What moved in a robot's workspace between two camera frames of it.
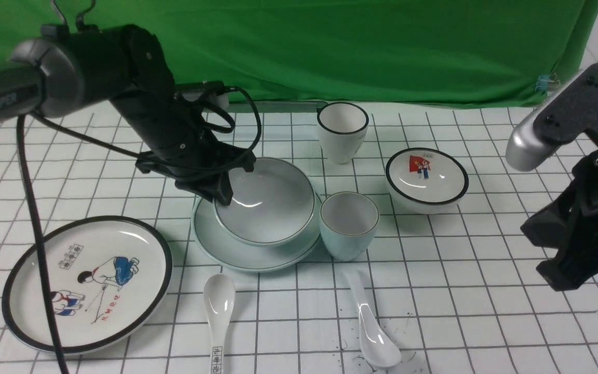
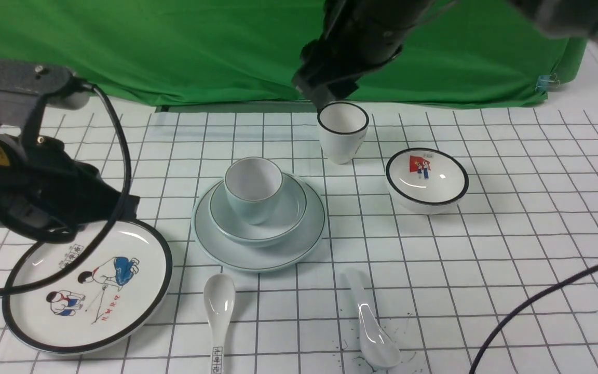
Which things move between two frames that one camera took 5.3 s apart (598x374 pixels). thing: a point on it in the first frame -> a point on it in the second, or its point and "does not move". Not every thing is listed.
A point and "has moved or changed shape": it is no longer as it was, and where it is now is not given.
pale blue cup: [349, 221] -> [253, 185]
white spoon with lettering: [220, 296] does not move
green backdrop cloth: [446, 53] does not move
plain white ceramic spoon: [378, 346] does not move
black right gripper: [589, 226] -> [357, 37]
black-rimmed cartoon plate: [109, 275] does not move
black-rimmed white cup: [343, 126] does not move
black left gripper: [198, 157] -> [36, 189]
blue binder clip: [544, 82] does not move
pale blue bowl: [273, 204] has moved or changed shape
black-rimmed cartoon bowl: [424, 181] does not move
